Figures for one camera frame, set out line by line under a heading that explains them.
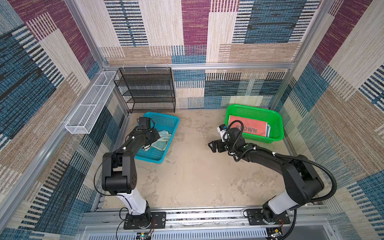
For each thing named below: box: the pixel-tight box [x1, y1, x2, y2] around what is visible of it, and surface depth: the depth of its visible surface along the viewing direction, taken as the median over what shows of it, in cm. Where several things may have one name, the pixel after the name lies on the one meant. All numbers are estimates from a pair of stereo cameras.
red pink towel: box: [228, 115, 268, 137], surface depth 104 cm
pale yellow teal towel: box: [142, 130, 172, 152], surface depth 100 cm
